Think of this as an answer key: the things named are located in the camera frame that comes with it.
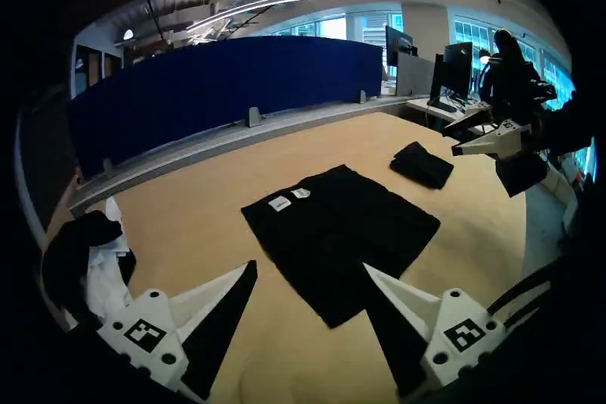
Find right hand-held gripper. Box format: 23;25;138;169
442;28;560;199

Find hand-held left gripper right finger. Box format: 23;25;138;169
361;262;508;400

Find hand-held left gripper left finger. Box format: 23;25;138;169
96;259;260;402

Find person's right forearm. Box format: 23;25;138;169
542;89;597;158

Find black and white towel heap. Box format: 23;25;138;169
41;196;139;329

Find black computer monitor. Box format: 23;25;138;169
385;25;419;69
427;42;474;114

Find stack of black towels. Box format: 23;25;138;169
389;140;455;191

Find grey desk screen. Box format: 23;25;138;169
395;52;435;99

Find blue desk screen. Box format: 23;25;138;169
66;35;414;221

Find black cable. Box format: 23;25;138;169
487;270;554;316
502;283;554;329

